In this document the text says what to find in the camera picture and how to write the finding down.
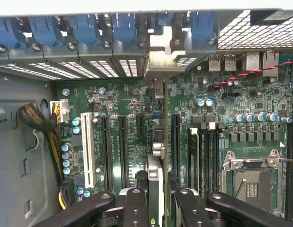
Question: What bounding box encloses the open black PC case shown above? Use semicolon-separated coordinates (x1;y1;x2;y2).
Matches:
0;0;293;227

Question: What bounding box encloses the black short expansion slot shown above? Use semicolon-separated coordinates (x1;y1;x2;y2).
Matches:
136;115;145;138

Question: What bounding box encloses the white expansion slot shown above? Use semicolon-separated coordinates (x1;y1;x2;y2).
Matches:
80;112;95;189

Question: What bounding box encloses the green motherboard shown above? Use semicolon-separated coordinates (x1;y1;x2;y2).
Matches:
55;56;293;219

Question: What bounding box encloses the braided power cable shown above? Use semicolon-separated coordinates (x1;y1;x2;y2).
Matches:
18;100;75;210

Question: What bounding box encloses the red black twisted wire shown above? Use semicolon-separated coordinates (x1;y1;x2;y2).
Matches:
214;58;293;88

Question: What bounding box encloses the blue card retention clip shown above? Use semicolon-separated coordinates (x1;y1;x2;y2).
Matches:
189;11;217;45
0;16;27;50
71;14;101;47
111;13;138;45
29;15;64;48

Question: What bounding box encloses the black long expansion slot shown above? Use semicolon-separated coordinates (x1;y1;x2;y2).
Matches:
171;113;182;190
100;115;113;192
117;115;130;190

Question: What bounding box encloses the CPU socket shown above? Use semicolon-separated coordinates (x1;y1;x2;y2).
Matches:
221;148;287;215

